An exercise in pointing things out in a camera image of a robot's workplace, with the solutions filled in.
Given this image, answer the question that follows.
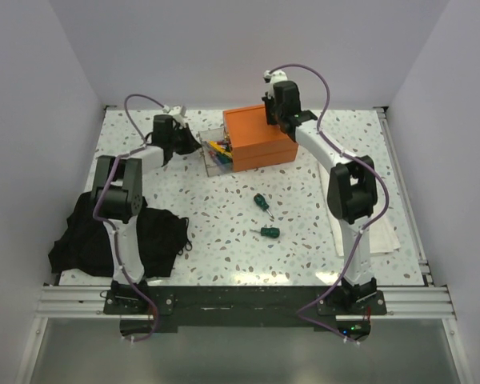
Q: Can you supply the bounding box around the clear plastic drawer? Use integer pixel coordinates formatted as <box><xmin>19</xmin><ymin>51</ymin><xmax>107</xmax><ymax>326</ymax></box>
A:
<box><xmin>199</xmin><ymin>128</ymin><xmax>233</xmax><ymax>177</ymax></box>

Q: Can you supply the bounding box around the yellow screwdriver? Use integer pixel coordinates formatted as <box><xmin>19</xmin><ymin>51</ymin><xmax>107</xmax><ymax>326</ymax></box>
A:
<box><xmin>206</xmin><ymin>141</ymin><xmax>224</xmax><ymax>152</ymax></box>
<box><xmin>211</xmin><ymin>148</ymin><xmax>233</xmax><ymax>159</ymax></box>

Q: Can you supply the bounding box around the orange drawer box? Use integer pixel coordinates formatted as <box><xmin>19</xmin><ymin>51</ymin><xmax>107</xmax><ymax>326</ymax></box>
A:
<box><xmin>222</xmin><ymin>105</ymin><xmax>298</xmax><ymax>172</ymax></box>

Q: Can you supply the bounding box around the long green screwdriver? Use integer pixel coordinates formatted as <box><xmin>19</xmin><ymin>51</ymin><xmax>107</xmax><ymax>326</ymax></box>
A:
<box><xmin>210</xmin><ymin>153</ymin><xmax>232</xmax><ymax>166</ymax></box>

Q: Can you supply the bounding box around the stubby green screwdriver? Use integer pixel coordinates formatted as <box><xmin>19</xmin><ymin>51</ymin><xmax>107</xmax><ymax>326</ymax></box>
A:
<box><xmin>253</xmin><ymin>194</ymin><xmax>274</xmax><ymax>218</ymax></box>
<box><xmin>250</xmin><ymin>227</ymin><xmax>281</xmax><ymax>239</ymax></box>

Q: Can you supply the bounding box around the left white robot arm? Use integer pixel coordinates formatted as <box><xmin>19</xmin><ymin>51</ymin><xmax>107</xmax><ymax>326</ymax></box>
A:
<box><xmin>90</xmin><ymin>106</ymin><xmax>201</xmax><ymax>285</ymax></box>

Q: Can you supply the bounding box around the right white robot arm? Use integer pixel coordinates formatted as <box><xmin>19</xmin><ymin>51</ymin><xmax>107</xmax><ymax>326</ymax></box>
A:
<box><xmin>262</xmin><ymin>71</ymin><xmax>378</xmax><ymax>314</ymax></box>

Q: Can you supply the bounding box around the black cloth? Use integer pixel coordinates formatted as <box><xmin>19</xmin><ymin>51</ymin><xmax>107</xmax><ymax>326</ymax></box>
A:
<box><xmin>48</xmin><ymin>192</ymin><xmax>192</xmax><ymax>278</ymax></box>

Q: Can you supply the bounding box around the white folded towel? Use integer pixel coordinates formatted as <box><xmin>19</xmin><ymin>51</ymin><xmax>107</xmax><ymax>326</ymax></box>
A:
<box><xmin>318</xmin><ymin>163</ymin><xmax>402</xmax><ymax>258</ymax></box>

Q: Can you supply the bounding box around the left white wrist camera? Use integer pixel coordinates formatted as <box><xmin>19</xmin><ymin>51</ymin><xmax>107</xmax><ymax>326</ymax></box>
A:
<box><xmin>162</xmin><ymin>106</ymin><xmax>186</xmax><ymax>126</ymax></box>

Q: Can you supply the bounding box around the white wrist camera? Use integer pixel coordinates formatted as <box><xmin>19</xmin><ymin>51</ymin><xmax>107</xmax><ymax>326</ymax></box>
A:
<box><xmin>263</xmin><ymin>70</ymin><xmax>288</xmax><ymax>84</ymax></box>
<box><xmin>162</xmin><ymin>106</ymin><xmax>186</xmax><ymax>126</ymax></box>

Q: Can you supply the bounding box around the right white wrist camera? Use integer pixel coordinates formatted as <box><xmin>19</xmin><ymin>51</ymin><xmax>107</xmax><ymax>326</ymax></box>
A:
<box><xmin>263</xmin><ymin>70</ymin><xmax>288</xmax><ymax>84</ymax></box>

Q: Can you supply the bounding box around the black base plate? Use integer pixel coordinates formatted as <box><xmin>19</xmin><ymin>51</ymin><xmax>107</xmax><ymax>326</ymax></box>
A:
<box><xmin>100</xmin><ymin>282</ymin><xmax>387</xmax><ymax>341</ymax></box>

